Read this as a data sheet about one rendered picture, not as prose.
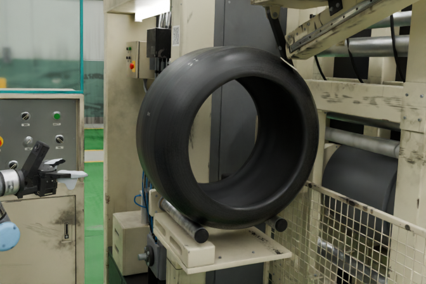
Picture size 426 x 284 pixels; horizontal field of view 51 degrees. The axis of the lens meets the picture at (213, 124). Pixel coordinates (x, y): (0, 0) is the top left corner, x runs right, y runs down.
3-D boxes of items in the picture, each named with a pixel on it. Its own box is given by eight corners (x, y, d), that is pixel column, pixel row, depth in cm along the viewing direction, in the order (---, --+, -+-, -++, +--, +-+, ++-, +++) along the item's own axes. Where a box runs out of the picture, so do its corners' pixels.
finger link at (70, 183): (87, 188, 145) (56, 186, 143) (88, 171, 144) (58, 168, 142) (85, 192, 142) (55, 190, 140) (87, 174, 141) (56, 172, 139)
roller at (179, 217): (160, 208, 165) (160, 196, 165) (171, 207, 167) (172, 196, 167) (194, 245, 134) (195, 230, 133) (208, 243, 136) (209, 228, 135)
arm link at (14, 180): (-5, 167, 134) (6, 176, 128) (11, 165, 137) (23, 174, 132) (-5, 191, 135) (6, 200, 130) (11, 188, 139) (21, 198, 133)
